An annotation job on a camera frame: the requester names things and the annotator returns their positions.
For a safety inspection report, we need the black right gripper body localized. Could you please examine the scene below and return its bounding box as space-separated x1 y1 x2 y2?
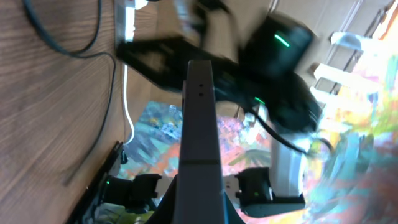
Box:
116 37 247 103

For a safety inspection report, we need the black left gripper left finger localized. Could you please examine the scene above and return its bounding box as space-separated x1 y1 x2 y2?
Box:
146 176 177 224

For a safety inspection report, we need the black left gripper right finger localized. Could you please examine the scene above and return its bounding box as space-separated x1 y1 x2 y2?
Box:
223 191 246 224

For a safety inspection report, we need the blue screen smartphone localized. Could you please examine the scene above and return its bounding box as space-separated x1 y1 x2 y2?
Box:
174 60 228 224

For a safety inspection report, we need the black USB charging cable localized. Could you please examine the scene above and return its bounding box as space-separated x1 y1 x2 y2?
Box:
21 0 118 187

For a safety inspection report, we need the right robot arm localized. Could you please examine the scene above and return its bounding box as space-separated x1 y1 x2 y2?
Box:
116 12 321 217

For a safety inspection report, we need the white power strip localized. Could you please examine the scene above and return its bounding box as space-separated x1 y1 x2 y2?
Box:
114 0 148 47

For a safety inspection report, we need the colourful patterned floor mat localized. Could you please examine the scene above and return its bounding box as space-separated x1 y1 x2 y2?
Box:
102 55 398 224

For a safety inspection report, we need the white shelf rack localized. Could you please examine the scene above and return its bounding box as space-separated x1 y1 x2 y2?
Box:
312 1 397 94

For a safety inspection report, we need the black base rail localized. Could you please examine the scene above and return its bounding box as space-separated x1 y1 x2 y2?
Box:
65 141 162 224

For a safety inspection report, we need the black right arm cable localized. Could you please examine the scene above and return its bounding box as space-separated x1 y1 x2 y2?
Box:
248 108 333 156

